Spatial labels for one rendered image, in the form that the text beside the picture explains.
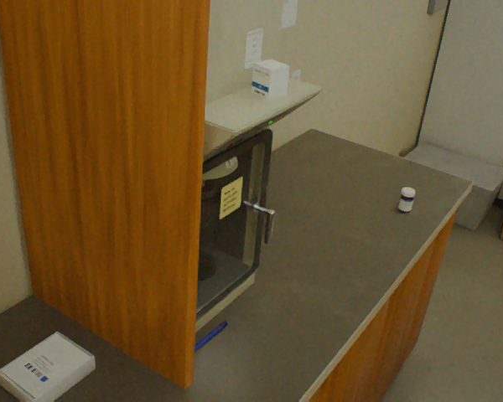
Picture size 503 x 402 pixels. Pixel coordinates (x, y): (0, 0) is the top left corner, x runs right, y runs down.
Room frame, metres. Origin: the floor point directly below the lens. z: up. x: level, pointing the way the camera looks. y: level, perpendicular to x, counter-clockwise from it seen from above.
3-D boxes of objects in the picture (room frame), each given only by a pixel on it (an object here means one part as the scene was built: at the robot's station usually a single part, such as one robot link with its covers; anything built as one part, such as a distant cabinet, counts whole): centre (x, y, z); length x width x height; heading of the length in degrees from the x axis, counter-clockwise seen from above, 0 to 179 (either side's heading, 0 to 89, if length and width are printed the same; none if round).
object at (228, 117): (1.09, 0.00, 1.46); 0.32 x 0.11 x 0.10; 148
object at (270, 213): (1.19, -0.04, 1.17); 0.05 x 0.03 x 0.10; 58
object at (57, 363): (0.86, 0.38, 0.96); 0.16 x 0.12 x 0.04; 148
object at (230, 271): (1.11, 0.04, 1.19); 0.30 x 0.01 x 0.40; 148
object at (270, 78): (1.12, -0.02, 1.54); 0.05 x 0.05 x 0.06; 44
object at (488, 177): (3.46, -1.32, 0.17); 0.60 x 0.42 x 0.33; 56
